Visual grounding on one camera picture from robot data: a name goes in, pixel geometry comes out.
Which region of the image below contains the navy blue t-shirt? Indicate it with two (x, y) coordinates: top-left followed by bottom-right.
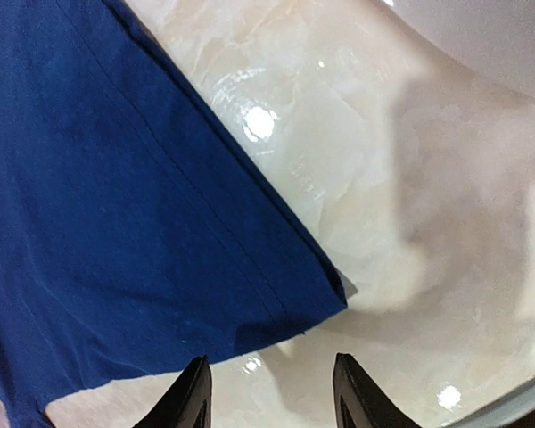
(0, 1), (346, 427)

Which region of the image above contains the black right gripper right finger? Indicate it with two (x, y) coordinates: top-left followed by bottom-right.
(333, 353), (419, 428)

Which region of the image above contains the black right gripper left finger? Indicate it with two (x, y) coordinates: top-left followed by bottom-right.
(134, 356), (212, 428)

